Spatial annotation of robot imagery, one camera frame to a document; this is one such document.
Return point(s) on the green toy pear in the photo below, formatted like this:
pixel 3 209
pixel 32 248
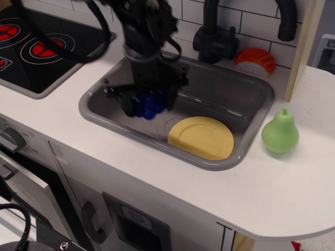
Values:
pixel 281 134

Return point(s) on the grey appliance in background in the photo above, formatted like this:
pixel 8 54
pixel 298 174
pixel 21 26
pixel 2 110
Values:
pixel 324 56

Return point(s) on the wooden side panel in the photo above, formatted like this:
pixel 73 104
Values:
pixel 306 38

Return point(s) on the black toy stovetop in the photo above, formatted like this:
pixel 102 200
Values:
pixel 28 66

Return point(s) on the toy salmon sushi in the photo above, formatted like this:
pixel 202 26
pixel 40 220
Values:
pixel 255 61

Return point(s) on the black toy faucet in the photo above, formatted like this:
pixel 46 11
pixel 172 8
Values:
pixel 212 44

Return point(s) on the blue toy blueberries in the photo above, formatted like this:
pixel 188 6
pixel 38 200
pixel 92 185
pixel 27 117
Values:
pixel 148 104

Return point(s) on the yellow plastic plate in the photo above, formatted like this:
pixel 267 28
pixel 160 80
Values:
pixel 203 136

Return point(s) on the grey oven knob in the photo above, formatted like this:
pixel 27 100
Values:
pixel 12 140

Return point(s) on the grey toy sink basin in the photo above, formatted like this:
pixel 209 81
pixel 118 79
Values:
pixel 239 101

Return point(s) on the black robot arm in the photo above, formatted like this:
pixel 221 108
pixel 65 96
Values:
pixel 147 28

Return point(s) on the grey toy oven door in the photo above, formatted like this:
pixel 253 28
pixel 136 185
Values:
pixel 31 192

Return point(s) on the black braided cable foreground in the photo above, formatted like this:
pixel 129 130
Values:
pixel 24 238

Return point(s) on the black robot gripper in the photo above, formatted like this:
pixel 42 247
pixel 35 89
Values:
pixel 135 77

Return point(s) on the grey cabinet door handle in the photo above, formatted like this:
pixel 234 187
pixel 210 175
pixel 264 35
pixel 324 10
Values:
pixel 87 214

